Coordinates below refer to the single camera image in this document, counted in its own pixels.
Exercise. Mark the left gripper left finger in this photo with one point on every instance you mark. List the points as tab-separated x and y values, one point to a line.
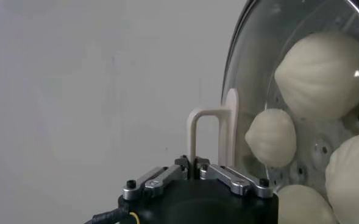
164	178

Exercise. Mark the white steamed baozi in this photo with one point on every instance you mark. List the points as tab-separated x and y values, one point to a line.
304	207
270	138
319	73
353	182

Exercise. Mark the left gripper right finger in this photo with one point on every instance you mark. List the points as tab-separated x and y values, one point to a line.
231	181

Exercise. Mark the perforated steel steamer basket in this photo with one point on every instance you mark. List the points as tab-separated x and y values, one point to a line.
319	149

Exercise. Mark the round glass pot lid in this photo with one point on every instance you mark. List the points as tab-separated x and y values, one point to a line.
232	115

